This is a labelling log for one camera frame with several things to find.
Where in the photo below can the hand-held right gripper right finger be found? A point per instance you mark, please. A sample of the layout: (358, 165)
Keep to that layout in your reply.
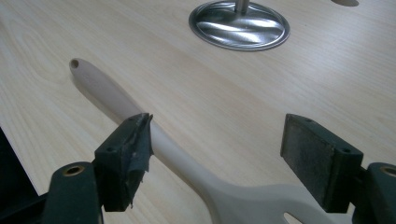
(320, 161)

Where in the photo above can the round metal stand base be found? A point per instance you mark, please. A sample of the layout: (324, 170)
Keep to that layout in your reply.
(239, 26)

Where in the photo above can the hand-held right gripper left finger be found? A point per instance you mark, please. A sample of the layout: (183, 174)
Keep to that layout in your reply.
(120, 165)

